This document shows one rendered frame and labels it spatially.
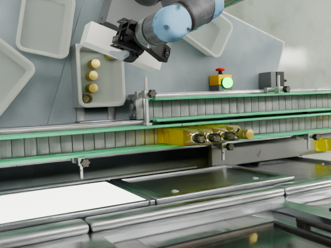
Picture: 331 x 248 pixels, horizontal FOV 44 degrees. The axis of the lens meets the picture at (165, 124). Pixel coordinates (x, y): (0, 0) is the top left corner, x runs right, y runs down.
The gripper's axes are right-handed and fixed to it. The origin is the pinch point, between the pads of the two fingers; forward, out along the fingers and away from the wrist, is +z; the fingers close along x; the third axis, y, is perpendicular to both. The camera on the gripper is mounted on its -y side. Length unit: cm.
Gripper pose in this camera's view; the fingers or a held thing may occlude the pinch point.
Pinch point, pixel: (125, 47)
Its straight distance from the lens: 123.3
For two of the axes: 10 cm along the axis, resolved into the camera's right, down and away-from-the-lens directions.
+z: -4.6, -0.3, 8.9
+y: -8.5, -2.7, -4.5
